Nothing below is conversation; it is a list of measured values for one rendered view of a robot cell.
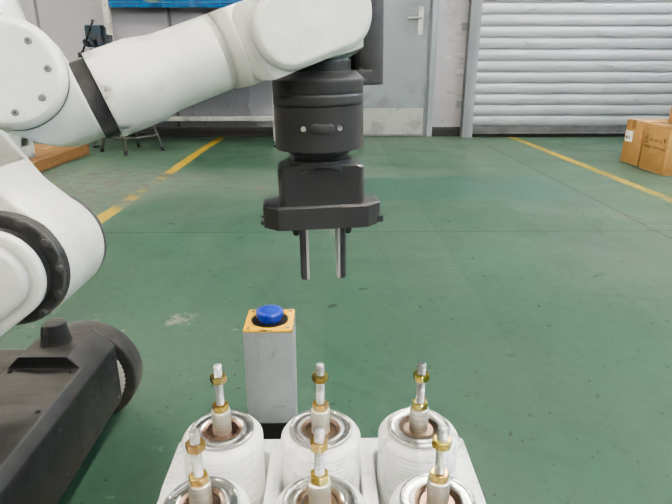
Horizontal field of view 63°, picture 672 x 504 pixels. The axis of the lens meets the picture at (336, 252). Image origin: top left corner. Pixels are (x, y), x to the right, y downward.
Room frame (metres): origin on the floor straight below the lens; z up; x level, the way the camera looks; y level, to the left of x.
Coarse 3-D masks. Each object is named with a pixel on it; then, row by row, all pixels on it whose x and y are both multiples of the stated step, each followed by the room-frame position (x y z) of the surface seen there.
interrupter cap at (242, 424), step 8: (208, 416) 0.57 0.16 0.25; (232, 416) 0.57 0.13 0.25; (240, 416) 0.57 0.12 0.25; (248, 416) 0.57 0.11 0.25; (200, 424) 0.56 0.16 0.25; (208, 424) 0.56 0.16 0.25; (232, 424) 0.56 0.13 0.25; (240, 424) 0.56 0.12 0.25; (248, 424) 0.56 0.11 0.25; (200, 432) 0.54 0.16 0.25; (208, 432) 0.55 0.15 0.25; (232, 432) 0.55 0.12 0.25; (240, 432) 0.54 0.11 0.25; (248, 432) 0.54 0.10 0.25; (208, 440) 0.53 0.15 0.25; (216, 440) 0.53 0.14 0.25; (224, 440) 0.53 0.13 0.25; (232, 440) 0.53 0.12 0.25; (240, 440) 0.53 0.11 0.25; (208, 448) 0.51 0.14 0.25; (216, 448) 0.51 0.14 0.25; (224, 448) 0.51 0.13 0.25; (232, 448) 0.52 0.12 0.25
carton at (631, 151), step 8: (632, 120) 3.95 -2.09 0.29; (640, 120) 3.88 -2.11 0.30; (648, 120) 3.88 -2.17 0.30; (656, 120) 3.88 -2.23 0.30; (664, 120) 3.88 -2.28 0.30; (632, 128) 3.92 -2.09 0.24; (640, 128) 3.81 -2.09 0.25; (632, 136) 3.89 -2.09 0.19; (640, 136) 3.79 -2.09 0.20; (624, 144) 3.99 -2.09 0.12; (632, 144) 3.88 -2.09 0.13; (640, 144) 3.78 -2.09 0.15; (624, 152) 3.97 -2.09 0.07; (632, 152) 3.86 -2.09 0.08; (640, 152) 3.78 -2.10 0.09; (624, 160) 3.95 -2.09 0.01; (632, 160) 3.84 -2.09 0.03
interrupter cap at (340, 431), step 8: (296, 416) 0.57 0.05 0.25; (304, 416) 0.57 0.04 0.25; (336, 416) 0.57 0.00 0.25; (344, 416) 0.57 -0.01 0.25; (296, 424) 0.56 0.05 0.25; (304, 424) 0.56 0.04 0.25; (336, 424) 0.56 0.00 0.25; (344, 424) 0.56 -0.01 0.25; (296, 432) 0.54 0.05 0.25; (304, 432) 0.54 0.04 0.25; (312, 432) 0.55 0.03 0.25; (328, 432) 0.55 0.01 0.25; (336, 432) 0.54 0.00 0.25; (344, 432) 0.54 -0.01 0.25; (296, 440) 0.53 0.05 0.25; (304, 440) 0.53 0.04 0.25; (328, 440) 0.53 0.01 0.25; (336, 440) 0.53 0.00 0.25; (344, 440) 0.53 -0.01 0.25; (328, 448) 0.52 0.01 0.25
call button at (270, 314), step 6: (264, 306) 0.73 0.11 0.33; (270, 306) 0.73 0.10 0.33; (276, 306) 0.73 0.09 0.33; (258, 312) 0.71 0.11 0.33; (264, 312) 0.71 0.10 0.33; (270, 312) 0.71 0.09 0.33; (276, 312) 0.71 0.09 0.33; (282, 312) 0.72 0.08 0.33; (258, 318) 0.71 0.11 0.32; (264, 318) 0.70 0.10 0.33; (270, 318) 0.70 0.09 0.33; (276, 318) 0.71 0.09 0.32
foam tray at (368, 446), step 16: (272, 448) 0.61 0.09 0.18; (368, 448) 0.61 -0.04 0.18; (464, 448) 0.61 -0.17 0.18; (176, 464) 0.58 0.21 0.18; (272, 464) 0.58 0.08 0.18; (368, 464) 0.58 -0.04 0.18; (464, 464) 0.58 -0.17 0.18; (176, 480) 0.55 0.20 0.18; (272, 480) 0.55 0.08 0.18; (368, 480) 0.55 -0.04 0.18; (464, 480) 0.55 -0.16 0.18; (160, 496) 0.53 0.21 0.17; (272, 496) 0.52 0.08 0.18; (368, 496) 0.52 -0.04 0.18; (480, 496) 0.52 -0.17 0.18
